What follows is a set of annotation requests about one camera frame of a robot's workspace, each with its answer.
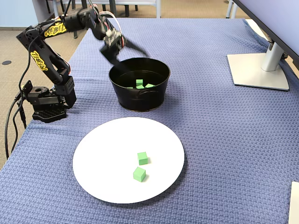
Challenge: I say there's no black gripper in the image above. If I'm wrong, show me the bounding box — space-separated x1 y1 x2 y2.
99 38 150 72

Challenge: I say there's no white round plate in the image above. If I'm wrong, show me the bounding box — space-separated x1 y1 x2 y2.
72 116 185 204

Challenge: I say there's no black metal bucket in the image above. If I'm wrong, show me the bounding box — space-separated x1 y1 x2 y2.
108 57 171 112

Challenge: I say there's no white desk with leg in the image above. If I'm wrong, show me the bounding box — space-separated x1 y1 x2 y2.
112 0 162 19

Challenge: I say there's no white table leg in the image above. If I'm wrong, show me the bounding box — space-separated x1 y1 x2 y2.
53 0 62 17
224 0 238 19

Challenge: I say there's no blue woven tablecloth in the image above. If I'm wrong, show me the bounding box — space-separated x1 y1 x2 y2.
0 18 299 224

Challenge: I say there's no silver monitor stand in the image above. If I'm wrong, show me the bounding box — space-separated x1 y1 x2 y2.
227 41 290 91

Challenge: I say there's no dark computer monitor screen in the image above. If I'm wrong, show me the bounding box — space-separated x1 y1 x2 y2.
232 0 299 62

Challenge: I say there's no white flat object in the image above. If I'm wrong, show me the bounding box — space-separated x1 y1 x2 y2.
288 181 299 224

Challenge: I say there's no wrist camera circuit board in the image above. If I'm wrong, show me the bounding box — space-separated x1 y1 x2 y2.
104 29 123 46

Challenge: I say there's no red white servo wire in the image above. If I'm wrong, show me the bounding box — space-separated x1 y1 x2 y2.
93 10 124 47

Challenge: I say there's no thin black camera cable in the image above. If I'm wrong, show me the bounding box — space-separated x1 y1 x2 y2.
15 0 106 98

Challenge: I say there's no thick black power cable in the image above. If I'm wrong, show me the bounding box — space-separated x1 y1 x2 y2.
11 102 28 151
4 93 24 160

